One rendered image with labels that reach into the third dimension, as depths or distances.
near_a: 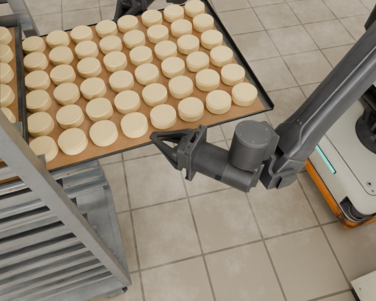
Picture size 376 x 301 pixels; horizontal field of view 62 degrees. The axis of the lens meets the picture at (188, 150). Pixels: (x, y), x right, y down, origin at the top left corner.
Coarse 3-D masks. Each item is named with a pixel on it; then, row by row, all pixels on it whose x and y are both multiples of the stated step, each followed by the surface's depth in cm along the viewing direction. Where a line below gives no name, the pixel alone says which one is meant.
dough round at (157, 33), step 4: (156, 24) 74; (160, 24) 74; (152, 28) 74; (156, 28) 74; (160, 28) 74; (164, 28) 74; (148, 32) 73; (152, 32) 73; (156, 32) 73; (160, 32) 73; (164, 32) 73; (148, 36) 73; (152, 36) 72; (156, 36) 72; (160, 36) 72; (164, 36) 72; (168, 36) 74; (152, 40) 73; (156, 40) 73; (160, 40) 73; (164, 40) 73
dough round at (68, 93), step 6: (60, 84) 65; (66, 84) 64; (72, 84) 64; (54, 90) 64; (60, 90) 64; (66, 90) 64; (72, 90) 64; (78, 90) 64; (54, 96) 63; (60, 96) 63; (66, 96) 63; (72, 96) 63; (78, 96) 64; (60, 102) 63; (66, 102) 63; (72, 102) 64
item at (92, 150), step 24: (168, 24) 77; (192, 24) 77; (48, 48) 74; (72, 48) 74; (24, 72) 70; (48, 72) 70; (192, 72) 68; (168, 96) 64; (192, 96) 64; (120, 120) 61; (216, 120) 61; (120, 144) 58; (48, 168) 56
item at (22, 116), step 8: (16, 24) 73; (16, 32) 71; (16, 40) 70; (16, 48) 68; (16, 56) 67; (16, 64) 66; (16, 72) 64; (24, 80) 63; (24, 88) 62; (24, 96) 60; (24, 104) 59; (24, 112) 57; (24, 120) 56; (24, 128) 55; (24, 136) 54
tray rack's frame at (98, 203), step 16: (96, 192) 147; (32, 208) 143; (80, 208) 143; (96, 208) 143; (112, 208) 143; (32, 224) 139; (96, 224) 139; (112, 224) 139; (112, 240) 135; (32, 256) 131; (128, 272) 128; (80, 288) 125; (96, 288) 125; (112, 288) 125
